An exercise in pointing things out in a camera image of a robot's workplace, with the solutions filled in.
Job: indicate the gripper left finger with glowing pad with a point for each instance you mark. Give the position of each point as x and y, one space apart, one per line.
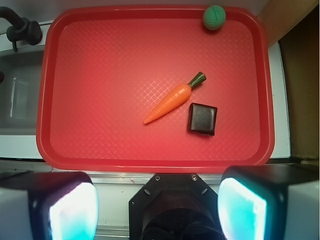
48 206

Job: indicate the red plastic tray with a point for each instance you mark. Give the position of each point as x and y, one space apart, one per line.
105 68

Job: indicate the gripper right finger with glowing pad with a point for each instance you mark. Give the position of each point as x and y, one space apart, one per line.
270 202

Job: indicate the green ball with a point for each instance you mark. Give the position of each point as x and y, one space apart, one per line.
214 17

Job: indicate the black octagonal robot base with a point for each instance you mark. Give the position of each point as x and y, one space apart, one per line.
175 207

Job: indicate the dark brown square block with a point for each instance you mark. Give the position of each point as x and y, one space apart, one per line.
202 119

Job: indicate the orange toy carrot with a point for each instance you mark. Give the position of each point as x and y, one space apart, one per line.
176 97

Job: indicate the grey sink basin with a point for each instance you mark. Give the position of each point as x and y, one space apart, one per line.
19 90

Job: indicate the black faucet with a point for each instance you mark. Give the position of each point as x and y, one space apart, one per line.
21 28

